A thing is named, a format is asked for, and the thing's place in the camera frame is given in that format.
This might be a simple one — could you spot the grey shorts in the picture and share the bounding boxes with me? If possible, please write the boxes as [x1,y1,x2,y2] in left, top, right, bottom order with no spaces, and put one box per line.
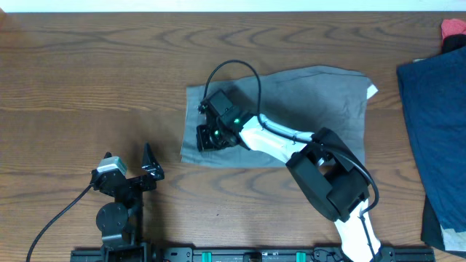
[181,65,376,168]

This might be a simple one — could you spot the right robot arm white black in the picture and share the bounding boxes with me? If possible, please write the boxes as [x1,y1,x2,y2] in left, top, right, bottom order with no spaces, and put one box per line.
[197,90,382,261]

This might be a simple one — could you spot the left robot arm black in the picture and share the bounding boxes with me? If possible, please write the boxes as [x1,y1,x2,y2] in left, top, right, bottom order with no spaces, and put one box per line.
[90,143,165,249]

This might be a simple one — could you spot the dark blue garment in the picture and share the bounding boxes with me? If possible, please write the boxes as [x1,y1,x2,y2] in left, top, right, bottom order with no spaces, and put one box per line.
[396,49,465,232]

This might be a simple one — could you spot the black patterned garment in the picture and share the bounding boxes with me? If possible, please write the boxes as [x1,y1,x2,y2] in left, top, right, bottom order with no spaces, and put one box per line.
[421,196,465,257]

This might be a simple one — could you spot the red cloth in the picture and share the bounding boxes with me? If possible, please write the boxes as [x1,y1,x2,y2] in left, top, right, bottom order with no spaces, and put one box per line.
[441,18,466,40]

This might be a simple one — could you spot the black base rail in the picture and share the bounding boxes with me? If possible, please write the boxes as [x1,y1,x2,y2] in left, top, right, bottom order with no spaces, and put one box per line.
[70,242,436,262]

